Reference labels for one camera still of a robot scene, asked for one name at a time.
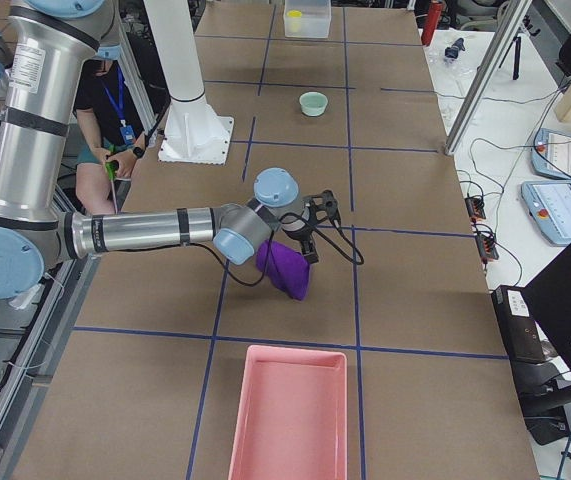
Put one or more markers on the near teach pendant tablet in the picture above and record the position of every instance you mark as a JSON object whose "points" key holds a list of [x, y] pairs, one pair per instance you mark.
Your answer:
{"points": [[549, 204]]}

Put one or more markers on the teach pendant tablet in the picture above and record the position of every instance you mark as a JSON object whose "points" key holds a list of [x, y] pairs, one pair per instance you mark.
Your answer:
{"points": [[549, 204], [551, 154]]}

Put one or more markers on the pink plastic bin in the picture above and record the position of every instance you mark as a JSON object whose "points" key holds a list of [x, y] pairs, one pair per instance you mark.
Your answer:
{"points": [[292, 415]]}

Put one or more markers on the far teach pendant tablet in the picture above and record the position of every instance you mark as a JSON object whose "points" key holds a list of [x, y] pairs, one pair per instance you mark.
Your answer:
{"points": [[551, 154]]}

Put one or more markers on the aluminium frame post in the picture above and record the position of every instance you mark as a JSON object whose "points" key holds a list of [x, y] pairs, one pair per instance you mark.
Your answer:
{"points": [[502, 38]]}

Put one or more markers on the red cylinder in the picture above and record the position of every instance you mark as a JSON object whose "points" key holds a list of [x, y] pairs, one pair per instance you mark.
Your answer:
{"points": [[431, 22]]}

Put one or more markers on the purple cloth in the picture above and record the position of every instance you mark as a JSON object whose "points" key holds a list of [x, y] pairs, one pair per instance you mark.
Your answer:
{"points": [[287, 269]]}

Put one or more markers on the black computer box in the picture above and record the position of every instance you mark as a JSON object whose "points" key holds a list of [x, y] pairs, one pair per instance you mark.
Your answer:
{"points": [[517, 327]]}

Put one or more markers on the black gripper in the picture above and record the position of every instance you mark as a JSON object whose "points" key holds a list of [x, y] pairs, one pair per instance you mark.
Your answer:
{"points": [[299, 236]]}

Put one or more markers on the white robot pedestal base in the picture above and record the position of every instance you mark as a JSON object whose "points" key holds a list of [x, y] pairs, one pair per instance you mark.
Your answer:
{"points": [[193, 132]]}

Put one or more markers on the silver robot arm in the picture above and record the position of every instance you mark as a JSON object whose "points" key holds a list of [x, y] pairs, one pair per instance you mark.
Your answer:
{"points": [[70, 127]]}

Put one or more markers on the clear plastic storage box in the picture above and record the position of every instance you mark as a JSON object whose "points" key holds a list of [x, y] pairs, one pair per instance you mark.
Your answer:
{"points": [[315, 22]]}

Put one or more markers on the mint green bowl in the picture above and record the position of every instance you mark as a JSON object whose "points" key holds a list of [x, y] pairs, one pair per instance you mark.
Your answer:
{"points": [[313, 104]]}

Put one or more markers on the seated person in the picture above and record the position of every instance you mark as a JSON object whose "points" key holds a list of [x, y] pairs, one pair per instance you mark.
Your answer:
{"points": [[112, 131]]}

